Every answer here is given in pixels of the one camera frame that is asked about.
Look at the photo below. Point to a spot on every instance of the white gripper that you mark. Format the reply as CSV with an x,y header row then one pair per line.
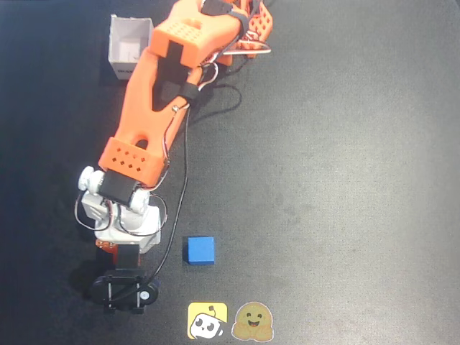
x,y
128,259

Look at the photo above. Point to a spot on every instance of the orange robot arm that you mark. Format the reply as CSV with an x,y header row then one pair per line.
x,y
151,100

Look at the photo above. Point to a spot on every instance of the blue cube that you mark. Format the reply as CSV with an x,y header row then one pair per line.
x,y
200,250

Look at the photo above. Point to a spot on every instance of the yellow robot sticker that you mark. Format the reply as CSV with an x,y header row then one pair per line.
x,y
207,320

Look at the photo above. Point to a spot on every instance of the hugging face sticker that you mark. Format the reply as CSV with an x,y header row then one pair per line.
x,y
252,321

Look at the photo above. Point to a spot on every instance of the white cardboard box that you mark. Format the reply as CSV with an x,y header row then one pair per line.
x,y
125,43

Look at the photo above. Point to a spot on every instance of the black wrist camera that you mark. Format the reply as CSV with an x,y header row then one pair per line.
x,y
124,291

